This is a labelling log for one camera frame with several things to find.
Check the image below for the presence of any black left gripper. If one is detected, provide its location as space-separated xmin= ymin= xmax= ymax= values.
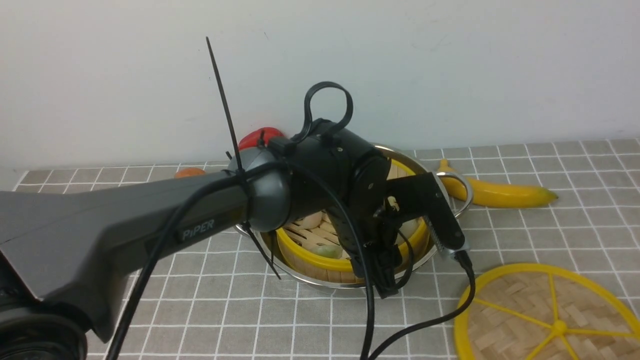
xmin=332 ymin=199 xmax=403 ymax=299

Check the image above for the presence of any yellow-rimmed bamboo steamer basket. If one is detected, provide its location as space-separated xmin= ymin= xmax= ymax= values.
xmin=274 ymin=159 xmax=432 ymax=284

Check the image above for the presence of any woven bamboo steamer lid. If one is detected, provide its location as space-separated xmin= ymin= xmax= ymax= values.
xmin=453 ymin=263 xmax=640 ymax=360

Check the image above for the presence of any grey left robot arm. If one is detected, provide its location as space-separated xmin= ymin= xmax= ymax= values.
xmin=1 ymin=120 xmax=402 ymax=360

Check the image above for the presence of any stainless steel pot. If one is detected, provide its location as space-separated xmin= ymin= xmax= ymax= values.
xmin=235 ymin=159 xmax=474 ymax=297

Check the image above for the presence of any white round bun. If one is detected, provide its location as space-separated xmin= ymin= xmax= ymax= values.
xmin=396 ymin=219 xmax=419 ymax=245

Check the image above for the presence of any green dumpling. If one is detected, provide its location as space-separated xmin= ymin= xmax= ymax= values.
xmin=310 ymin=244 xmax=343 ymax=260

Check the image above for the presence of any pink dumpling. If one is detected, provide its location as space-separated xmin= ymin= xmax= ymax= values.
xmin=298 ymin=211 xmax=324 ymax=230

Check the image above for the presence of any yellow banana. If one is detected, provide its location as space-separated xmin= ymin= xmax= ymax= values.
xmin=438 ymin=158 xmax=559 ymax=208

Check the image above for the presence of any black zip tie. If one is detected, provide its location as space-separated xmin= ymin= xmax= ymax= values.
xmin=205 ymin=36 xmax=281 ymax=280

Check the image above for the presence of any red bell pepper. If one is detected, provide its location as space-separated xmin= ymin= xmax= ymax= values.
xmin=238 ymin=127 xmax=284 ymax=151

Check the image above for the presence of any grey checked tablecloth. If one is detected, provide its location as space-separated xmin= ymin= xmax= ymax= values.
xmin=0 ymin=138 xmax=640 ymax=360

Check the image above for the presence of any brown potato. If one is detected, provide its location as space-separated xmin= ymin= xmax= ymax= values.
xmin=174 ymin=167 xmax=206 ymax=179

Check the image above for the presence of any black camera cable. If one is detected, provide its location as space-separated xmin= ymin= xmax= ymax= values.
xmin=105 ymin=81 xmax=477 ymax=360

